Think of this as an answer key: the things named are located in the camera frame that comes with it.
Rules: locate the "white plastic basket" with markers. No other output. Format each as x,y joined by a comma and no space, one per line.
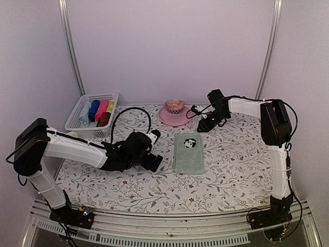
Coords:
91,130

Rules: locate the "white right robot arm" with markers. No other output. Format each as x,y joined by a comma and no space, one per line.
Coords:
276,132

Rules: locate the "light blue rolled towel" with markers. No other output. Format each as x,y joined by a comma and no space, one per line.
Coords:
83,117

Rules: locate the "right aluminium frame post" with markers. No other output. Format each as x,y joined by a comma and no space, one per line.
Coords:
275,22

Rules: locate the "left aluminium frame post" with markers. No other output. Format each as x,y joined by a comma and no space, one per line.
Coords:
70,45

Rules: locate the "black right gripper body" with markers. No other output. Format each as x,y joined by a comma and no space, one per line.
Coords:
218,117

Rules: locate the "green panda towel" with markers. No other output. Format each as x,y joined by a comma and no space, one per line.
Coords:
188,154

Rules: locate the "pink plate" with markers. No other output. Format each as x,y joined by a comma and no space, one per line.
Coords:
174,120

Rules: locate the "white cup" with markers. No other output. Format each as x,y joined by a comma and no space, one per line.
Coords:
73,134

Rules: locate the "dark red towel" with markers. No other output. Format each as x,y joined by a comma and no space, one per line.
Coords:
104,119

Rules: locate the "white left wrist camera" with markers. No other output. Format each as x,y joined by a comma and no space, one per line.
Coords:
154,136

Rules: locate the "dark blue rolled towel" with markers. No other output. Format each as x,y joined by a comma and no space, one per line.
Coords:
93,110

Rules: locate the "yellow green rolled towel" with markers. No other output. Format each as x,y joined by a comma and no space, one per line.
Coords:
110,106

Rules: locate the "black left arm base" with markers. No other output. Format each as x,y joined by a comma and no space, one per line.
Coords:
82,218

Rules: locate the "patterned small bowl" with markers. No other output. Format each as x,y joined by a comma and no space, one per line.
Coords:
174,106

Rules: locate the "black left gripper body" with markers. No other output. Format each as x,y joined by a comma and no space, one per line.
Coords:
148,165

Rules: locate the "aluminium frame post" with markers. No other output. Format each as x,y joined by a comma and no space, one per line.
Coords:
275,22
70,45

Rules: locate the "pink rolled towel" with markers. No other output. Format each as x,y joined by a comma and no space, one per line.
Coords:
101,109

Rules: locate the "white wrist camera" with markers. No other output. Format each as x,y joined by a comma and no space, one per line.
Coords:
154,136
196,109

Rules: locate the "aluminium front rail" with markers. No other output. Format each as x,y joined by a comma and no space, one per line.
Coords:
116,228

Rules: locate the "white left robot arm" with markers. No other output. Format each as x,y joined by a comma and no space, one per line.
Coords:
39,141

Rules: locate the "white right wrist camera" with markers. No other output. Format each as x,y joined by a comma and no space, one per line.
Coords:
196,109

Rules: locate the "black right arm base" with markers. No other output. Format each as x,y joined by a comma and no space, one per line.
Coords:
278,213

